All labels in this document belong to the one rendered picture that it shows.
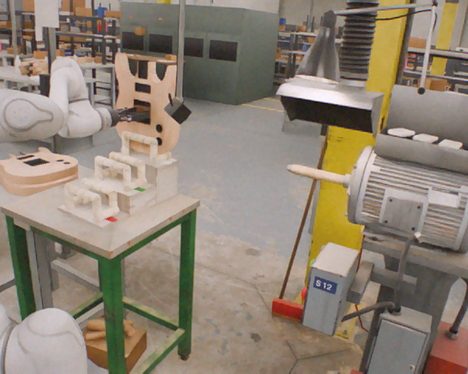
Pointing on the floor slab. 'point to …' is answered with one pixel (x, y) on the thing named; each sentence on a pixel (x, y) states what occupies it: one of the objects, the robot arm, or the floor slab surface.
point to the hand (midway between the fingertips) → (141, 111)
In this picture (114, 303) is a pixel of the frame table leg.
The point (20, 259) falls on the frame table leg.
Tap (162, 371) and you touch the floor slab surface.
